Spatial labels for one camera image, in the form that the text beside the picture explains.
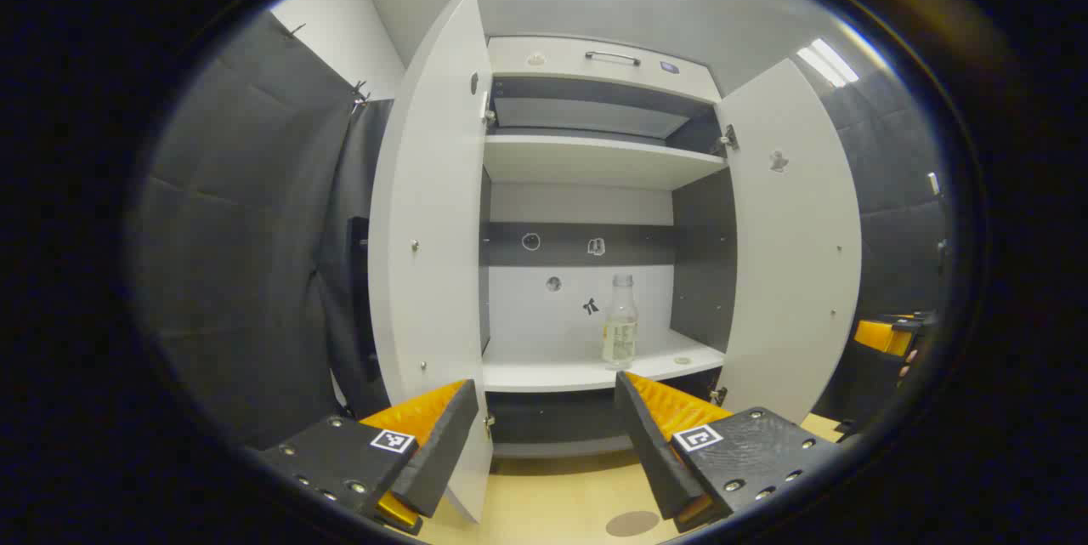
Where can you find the clear glass bottle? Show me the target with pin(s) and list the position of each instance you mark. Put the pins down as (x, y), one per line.
(620, 341)

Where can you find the metal door hinge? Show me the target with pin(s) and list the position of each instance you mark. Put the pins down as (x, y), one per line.
(488, 113)
(718, 396)
(728, 137)

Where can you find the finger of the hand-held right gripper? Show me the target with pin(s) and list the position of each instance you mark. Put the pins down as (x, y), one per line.
(880, 337)

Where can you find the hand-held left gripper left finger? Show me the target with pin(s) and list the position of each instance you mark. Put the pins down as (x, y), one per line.
(442, 451)

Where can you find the black backdrop cloth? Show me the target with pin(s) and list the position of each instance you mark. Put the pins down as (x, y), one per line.
(238, 230)

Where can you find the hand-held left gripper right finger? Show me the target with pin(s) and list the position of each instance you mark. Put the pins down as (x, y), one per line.
(654, 451)

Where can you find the round brown coaster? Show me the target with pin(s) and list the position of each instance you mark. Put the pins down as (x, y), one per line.
(633, 523)

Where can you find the small ceiling light panel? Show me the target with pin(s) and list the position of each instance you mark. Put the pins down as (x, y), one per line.
(829, 62)

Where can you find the metal cloth clip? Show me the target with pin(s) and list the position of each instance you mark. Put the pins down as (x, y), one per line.
(361, 94)

